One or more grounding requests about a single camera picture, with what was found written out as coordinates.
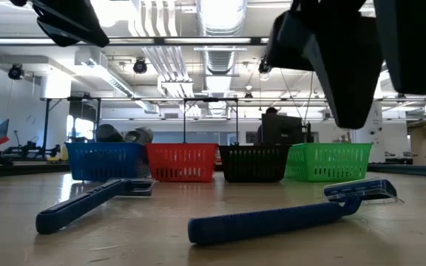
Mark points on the silver ventilation duct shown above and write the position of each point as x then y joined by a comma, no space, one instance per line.
220,59

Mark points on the black plastic basket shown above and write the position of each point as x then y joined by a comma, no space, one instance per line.
253,162

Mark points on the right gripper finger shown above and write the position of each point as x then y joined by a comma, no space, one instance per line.
412,44
346,74

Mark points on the blue plastic basket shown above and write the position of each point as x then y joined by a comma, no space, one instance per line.
102,162

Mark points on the yellow background bottle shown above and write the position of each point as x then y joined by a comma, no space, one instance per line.
64,153

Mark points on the red plastic basket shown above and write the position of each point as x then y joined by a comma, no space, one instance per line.
179,159

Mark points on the black background workstation frame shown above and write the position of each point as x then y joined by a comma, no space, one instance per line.
213,99

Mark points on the white round pillar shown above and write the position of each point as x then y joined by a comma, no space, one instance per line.
374,140

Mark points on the black metal table frame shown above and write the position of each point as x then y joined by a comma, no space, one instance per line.
13,170

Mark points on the black overhead rig beam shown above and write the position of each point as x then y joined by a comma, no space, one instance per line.
157,40

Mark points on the black computer monitor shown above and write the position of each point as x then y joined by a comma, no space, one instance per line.
281,129

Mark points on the dark blue disposable razor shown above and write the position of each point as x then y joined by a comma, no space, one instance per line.
264,221
80,205

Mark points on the black background robot arm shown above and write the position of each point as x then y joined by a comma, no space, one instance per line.
32,149

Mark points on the black ceiling spotlight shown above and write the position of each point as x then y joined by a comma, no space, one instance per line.
264,68
140,65
16,71

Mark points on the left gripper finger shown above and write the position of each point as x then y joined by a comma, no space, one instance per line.
76,18
63,37

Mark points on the person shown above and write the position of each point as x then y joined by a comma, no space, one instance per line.
271,110

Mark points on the green plastic basket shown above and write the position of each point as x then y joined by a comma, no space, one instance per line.
327,162

